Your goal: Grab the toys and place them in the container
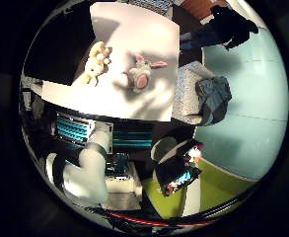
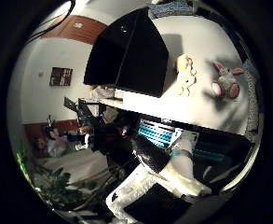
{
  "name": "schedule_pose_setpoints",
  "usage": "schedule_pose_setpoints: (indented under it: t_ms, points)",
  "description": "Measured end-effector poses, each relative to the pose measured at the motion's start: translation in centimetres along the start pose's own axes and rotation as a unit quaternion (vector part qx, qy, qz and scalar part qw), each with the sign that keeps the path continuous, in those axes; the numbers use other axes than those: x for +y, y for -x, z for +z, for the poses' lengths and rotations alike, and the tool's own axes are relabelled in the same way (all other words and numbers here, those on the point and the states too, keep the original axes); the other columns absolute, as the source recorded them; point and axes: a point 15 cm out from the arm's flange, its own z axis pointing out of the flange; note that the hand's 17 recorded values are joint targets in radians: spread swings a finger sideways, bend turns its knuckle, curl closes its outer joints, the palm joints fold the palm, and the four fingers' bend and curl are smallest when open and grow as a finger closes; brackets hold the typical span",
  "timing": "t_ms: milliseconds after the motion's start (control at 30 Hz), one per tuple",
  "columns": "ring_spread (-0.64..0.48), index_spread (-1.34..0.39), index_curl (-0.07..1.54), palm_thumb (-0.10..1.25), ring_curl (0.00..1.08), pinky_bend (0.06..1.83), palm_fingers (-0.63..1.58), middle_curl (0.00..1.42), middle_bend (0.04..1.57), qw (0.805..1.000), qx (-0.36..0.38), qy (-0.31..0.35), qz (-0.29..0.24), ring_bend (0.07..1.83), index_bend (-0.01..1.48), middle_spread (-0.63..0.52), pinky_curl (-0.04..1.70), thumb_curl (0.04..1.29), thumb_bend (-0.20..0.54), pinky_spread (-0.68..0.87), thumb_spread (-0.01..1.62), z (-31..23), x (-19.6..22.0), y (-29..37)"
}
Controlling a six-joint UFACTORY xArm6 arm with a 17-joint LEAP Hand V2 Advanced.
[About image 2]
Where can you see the grey plush bunny toy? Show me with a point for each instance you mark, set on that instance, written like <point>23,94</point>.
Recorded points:
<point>226,79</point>

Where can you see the yellow tan plush toy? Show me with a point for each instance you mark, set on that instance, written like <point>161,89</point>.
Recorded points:
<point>183,67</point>

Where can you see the teal rack under table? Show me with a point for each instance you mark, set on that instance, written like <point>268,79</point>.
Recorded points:
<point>154,133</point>

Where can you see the grey woven mat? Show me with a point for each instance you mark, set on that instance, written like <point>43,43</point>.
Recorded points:
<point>251,102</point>

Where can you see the green leafy plant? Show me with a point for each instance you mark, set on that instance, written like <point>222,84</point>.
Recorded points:
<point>55,186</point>

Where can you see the blue patterned rug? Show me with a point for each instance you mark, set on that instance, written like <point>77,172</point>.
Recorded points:
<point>170,7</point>

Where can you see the brown wooden door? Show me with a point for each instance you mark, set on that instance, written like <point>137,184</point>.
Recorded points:
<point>86,32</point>

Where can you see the white door sign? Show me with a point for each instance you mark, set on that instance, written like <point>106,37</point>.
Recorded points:
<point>78,25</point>

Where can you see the framed wall picture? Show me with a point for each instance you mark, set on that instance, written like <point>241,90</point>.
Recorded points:
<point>61,76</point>

